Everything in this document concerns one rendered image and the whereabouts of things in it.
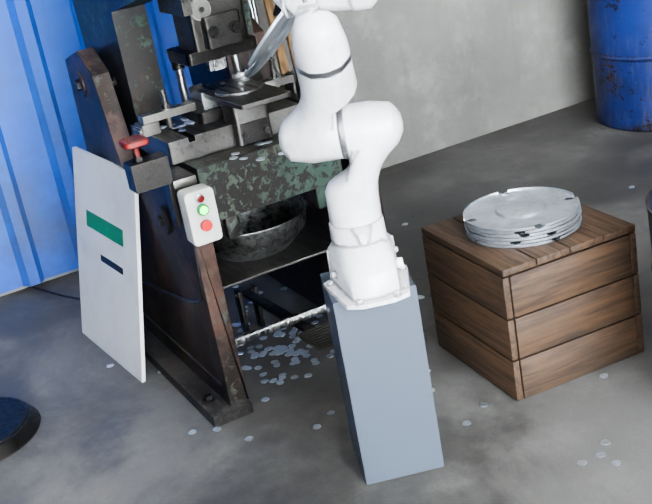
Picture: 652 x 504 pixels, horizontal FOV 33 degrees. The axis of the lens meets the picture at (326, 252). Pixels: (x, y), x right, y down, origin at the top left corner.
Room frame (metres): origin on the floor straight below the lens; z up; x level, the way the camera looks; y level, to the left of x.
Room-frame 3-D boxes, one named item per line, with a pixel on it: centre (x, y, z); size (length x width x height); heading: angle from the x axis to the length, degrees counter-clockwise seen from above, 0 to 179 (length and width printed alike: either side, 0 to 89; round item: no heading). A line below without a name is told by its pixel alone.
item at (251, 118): (2.76, 0.12, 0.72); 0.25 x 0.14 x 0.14; 24
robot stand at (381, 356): (2.21, -0.07, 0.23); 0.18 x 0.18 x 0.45; 5
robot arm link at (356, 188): (2.20, -0.11, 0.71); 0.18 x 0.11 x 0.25; 82
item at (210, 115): (2.92, 0.20, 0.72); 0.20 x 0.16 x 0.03; 114
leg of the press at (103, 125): (2.94, 0.50, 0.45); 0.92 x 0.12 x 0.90; 24
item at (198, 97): (2.91, 0.19, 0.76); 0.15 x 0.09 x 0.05; 114
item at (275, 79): (2.99, 0.04, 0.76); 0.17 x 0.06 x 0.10; 114
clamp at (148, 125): (2.85, 0.35, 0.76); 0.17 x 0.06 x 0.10; 114
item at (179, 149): (2.92, 0.19, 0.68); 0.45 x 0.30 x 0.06; 114
